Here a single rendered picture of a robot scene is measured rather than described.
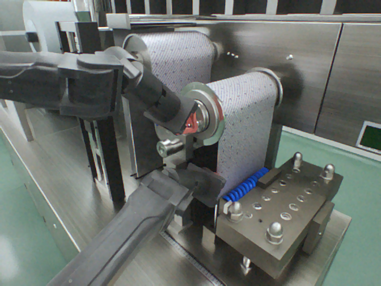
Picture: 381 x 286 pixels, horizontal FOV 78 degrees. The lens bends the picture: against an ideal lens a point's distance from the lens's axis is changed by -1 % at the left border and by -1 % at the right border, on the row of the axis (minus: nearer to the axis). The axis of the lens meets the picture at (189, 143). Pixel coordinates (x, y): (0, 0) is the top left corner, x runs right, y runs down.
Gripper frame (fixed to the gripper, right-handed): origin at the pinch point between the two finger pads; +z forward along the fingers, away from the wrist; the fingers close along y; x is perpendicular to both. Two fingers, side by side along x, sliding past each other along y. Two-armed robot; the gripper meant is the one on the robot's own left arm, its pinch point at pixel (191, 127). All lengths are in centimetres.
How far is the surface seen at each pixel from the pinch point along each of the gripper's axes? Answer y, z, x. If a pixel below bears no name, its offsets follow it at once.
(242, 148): 5.3, 16.3, 2.8
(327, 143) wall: -20, 280, 94
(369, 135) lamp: 27.9, 28.8, 21.2
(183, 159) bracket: -3.0, 7.5, -7.2
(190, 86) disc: -4.9, -1.6, 8.0
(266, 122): 5.4, 21.4, 13.0
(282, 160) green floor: -46, 236, 43
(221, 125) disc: 5.1, 2.3, 3.3
